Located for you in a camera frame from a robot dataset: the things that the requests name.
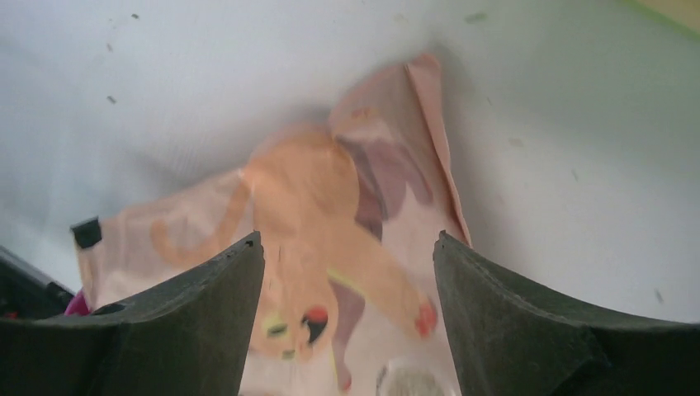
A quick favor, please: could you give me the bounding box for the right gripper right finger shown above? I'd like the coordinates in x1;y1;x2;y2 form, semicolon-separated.
433;233;699;395

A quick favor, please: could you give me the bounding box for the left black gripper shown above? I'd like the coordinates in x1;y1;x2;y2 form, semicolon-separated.
1;247;74;319

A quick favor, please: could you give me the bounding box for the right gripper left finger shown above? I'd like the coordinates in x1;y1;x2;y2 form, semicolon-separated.
1;232;265;395

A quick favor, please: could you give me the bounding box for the pink cat litter bag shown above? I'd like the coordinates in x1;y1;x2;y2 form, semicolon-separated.
73;54;470;395

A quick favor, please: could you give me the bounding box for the magenta plastic scoop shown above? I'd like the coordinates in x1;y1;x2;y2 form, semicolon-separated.
64;290;92;316

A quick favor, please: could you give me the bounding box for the yellow green litter box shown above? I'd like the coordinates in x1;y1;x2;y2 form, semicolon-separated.
625;0;699;41

